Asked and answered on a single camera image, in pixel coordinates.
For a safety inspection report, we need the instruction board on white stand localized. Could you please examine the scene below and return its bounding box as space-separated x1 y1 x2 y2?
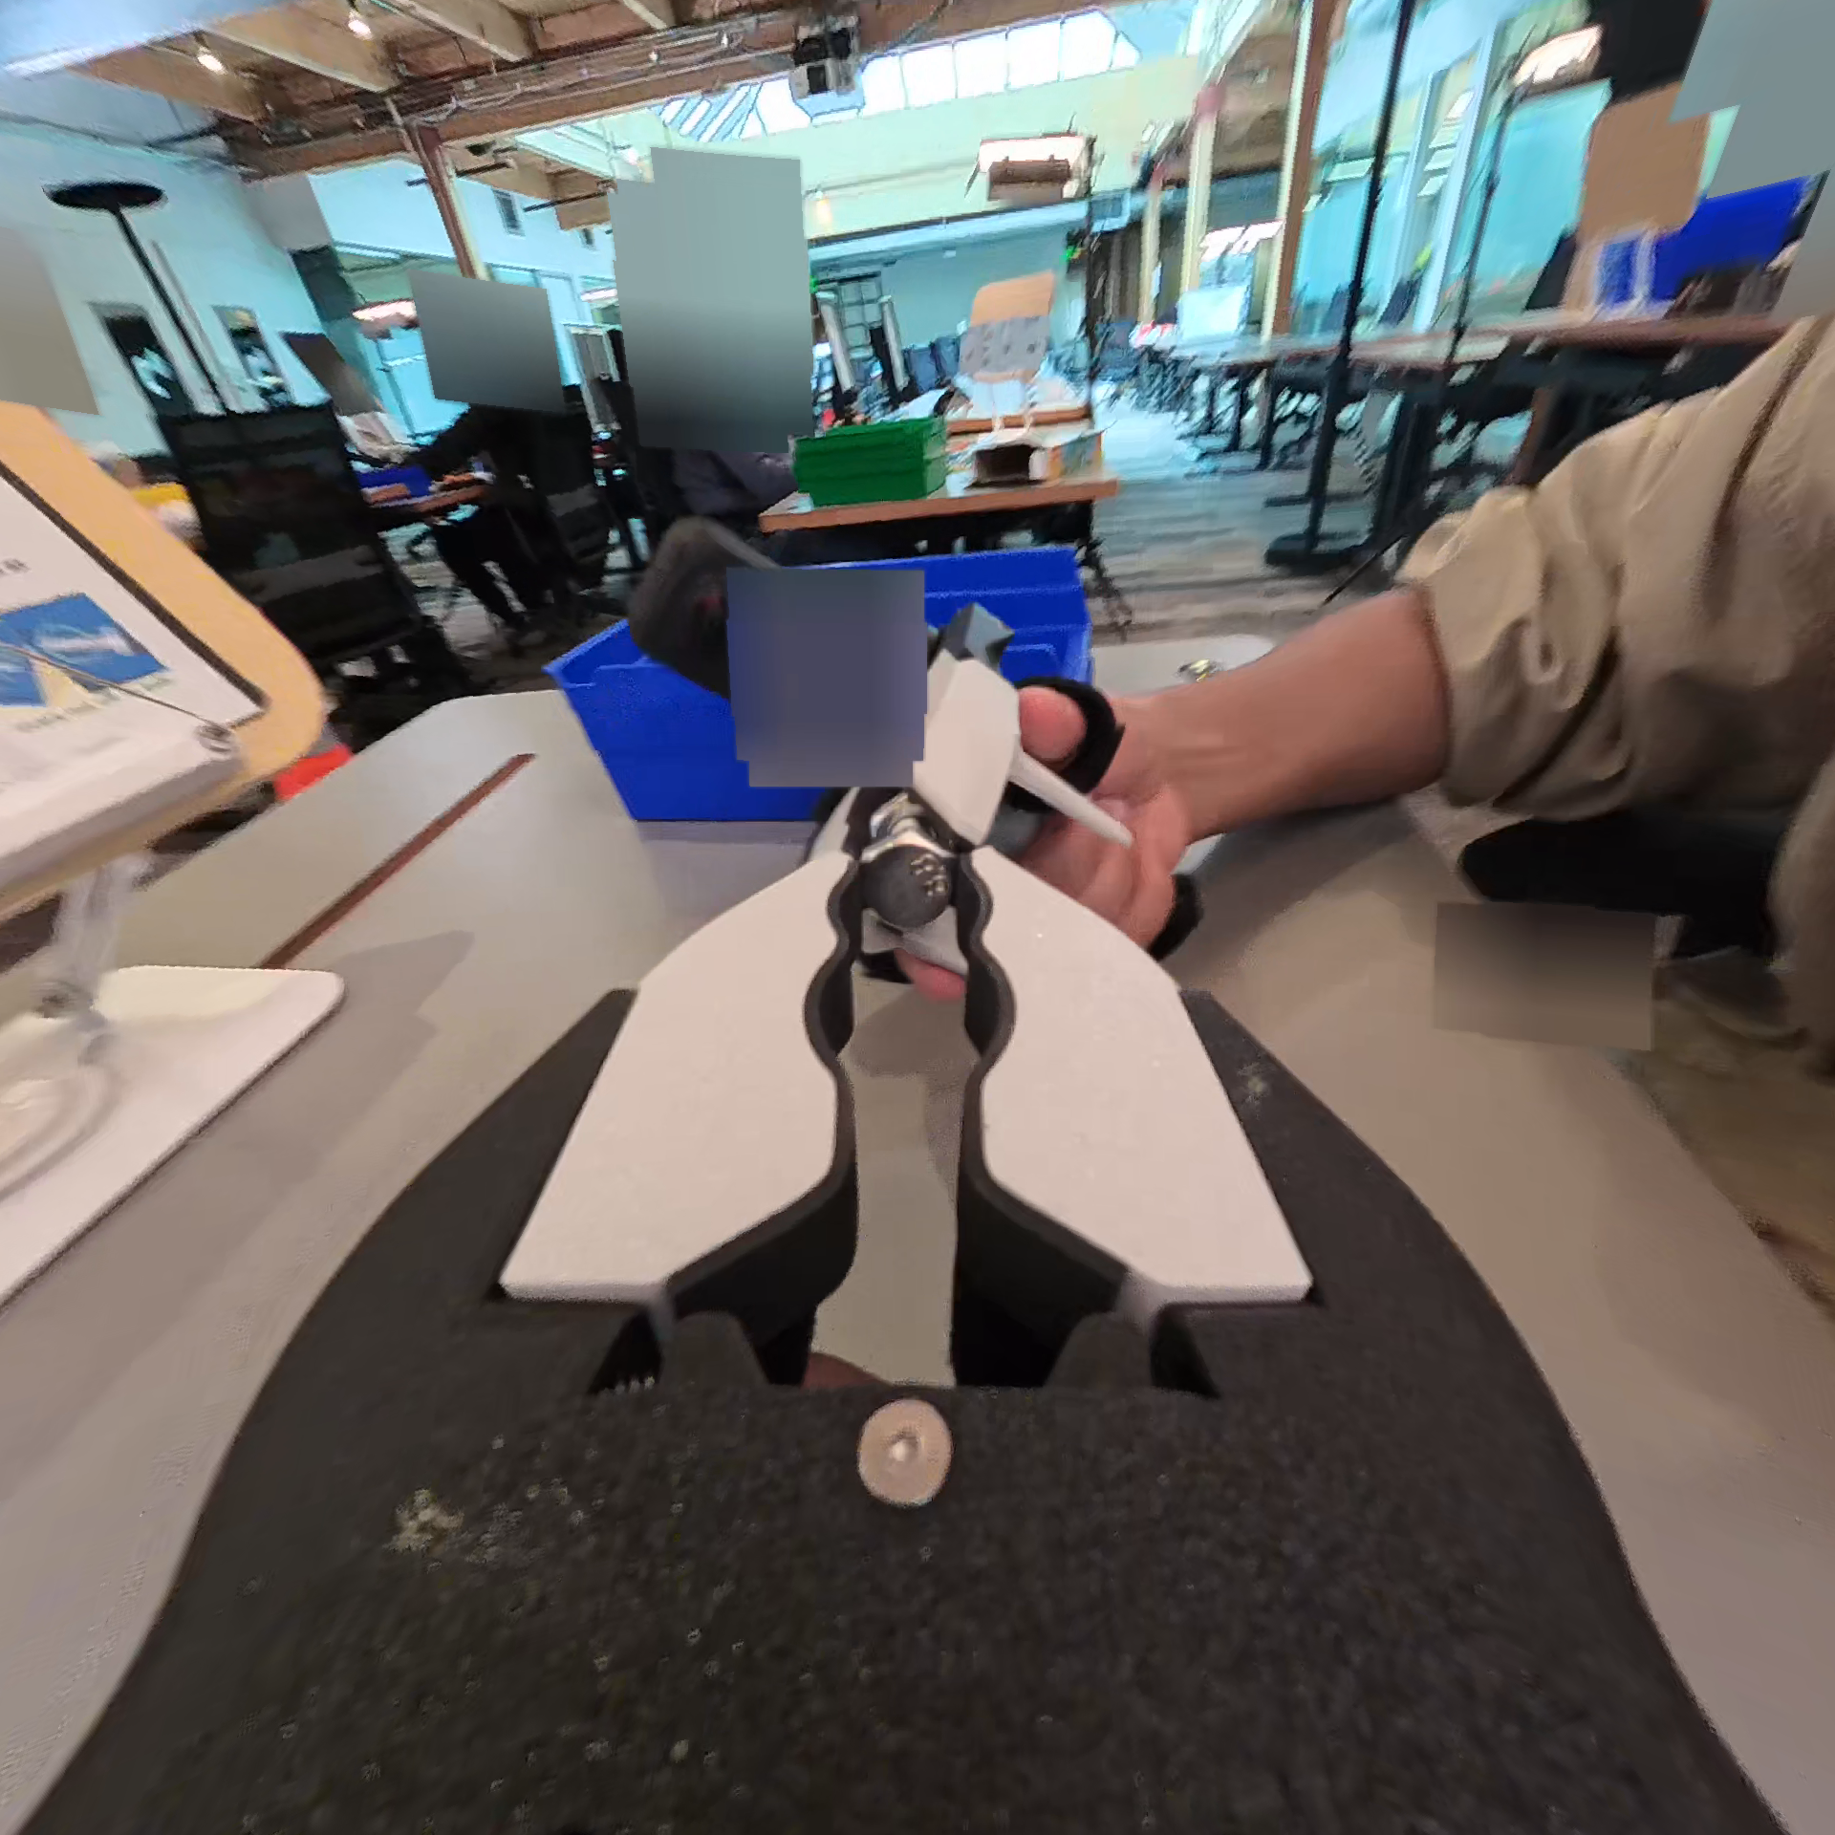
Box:
0 397 350 1312

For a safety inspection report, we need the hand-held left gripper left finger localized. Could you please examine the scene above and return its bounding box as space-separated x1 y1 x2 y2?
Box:
501 849 865 1353

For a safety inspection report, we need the blue bin with black divider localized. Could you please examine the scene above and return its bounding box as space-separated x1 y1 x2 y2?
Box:
542 542 1094 827

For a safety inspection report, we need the person's right hand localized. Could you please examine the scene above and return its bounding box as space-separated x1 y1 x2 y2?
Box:
902 683 1212 997

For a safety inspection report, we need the wooden side table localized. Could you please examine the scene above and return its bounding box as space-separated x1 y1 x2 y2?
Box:
759 472 1125 552

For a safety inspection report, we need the black mesh office chair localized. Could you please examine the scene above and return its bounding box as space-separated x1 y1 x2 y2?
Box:
155 400 438 726

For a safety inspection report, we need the black floor lamp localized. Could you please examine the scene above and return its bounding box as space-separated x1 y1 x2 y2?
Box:
46 175 239 421

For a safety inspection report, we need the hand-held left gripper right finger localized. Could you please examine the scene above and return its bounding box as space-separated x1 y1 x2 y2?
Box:
956 844 1317 1353

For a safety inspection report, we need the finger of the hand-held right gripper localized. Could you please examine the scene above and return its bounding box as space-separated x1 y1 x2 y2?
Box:
917 643 1138 855

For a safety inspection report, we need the small background instruction board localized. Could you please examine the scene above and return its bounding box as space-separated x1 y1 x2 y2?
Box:
960 271 1060 391

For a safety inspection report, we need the green crate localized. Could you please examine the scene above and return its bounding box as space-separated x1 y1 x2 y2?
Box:
790 412 957 513

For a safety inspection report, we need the steel hex bolt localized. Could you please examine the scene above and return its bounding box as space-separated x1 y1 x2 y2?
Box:
857 810 972 937

